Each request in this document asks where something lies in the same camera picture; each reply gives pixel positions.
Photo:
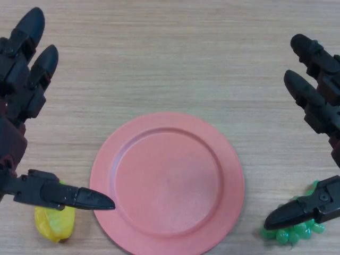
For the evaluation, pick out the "green grapes bunch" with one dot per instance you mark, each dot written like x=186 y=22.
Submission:
x=292 y=235

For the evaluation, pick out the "pink round plate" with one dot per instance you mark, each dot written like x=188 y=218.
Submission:
x=170 y=183

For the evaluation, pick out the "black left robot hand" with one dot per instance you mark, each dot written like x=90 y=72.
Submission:
x=16 y=148

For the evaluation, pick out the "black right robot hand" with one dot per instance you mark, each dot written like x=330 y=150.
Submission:
x=324 y=106

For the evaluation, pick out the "yellow starfruit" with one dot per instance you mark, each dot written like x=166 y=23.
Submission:
x=55 y=225

